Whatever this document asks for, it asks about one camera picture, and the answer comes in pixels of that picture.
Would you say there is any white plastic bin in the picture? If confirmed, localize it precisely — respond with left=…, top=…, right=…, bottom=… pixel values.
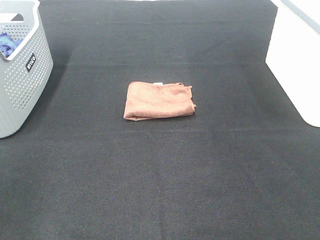
left=265, top=0, right=320, bottom=127

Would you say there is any grey perforated laundry basket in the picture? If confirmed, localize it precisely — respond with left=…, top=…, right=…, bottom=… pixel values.
left=0, top=0, right=53, bottom=138

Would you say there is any brown microfiber towel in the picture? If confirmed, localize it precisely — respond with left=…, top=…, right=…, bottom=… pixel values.
left=123, top=81, right=196, bottom=121

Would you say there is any blue towel in basket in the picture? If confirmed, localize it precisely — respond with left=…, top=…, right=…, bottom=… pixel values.
left=0, top=33, right=23, bottom=58

